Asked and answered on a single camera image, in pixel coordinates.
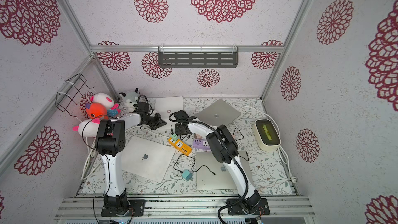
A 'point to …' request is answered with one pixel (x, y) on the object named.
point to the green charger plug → (174, 137)
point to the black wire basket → (73, 95)
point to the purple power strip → (201, 143)
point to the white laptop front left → (147, 157)
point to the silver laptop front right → (211, 174)
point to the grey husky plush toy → (129, 101)
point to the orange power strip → (180, 146)
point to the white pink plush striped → (88, 128)
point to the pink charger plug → (198, 136)
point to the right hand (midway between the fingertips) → (178, 128)
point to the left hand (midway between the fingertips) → (167, 122)
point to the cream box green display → (267, 137)
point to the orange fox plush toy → (94, 110)
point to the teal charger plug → (187, 174)
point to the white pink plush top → (103, 99)
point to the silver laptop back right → (219, 113)
